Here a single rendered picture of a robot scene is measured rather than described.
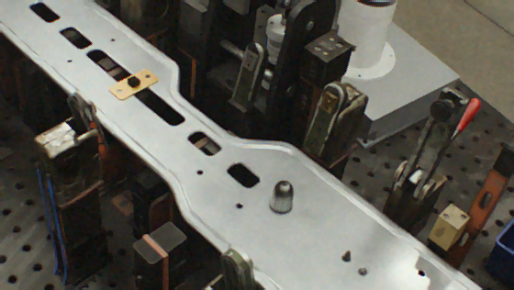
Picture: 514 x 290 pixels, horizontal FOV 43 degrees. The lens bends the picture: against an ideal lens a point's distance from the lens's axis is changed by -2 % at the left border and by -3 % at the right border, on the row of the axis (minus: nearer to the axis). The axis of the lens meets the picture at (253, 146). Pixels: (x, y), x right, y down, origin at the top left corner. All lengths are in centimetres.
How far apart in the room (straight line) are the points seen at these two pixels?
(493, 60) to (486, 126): 151
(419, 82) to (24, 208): 91
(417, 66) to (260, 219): 78
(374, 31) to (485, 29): 191
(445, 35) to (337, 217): 232
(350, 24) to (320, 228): 64
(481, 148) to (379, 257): 73
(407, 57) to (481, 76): 144
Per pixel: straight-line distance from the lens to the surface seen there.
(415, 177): 98
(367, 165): 149
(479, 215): 97
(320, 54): 106
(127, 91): 113
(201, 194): 98
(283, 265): 92
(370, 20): 148
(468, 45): 323
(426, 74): 162
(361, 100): 107
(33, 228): 134
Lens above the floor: 176
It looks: 46 degrees down
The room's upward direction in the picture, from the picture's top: 9 degrees clockwise
